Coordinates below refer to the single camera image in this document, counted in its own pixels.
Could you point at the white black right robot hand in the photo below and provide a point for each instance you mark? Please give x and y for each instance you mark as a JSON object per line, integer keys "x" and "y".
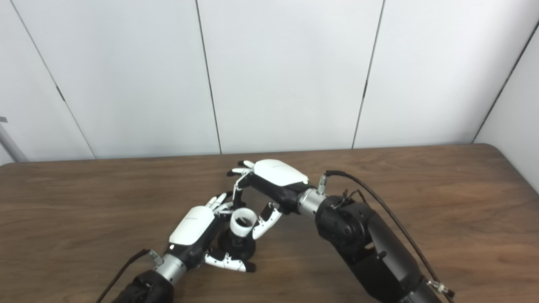
{"x": 278, "y": 174}

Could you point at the grey metal pole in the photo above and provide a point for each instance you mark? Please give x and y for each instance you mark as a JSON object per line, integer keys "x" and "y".
{"x": 10, "y": 145}

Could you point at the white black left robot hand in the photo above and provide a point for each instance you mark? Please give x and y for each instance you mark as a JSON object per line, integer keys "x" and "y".
{"x": 191, "y": 227}

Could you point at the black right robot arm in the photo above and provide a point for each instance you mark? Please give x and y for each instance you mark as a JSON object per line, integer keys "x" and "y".
{"x": 370, "y": 252}

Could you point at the round black part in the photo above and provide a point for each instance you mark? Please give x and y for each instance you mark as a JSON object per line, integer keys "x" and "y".
{"x": 238, "y": 248}

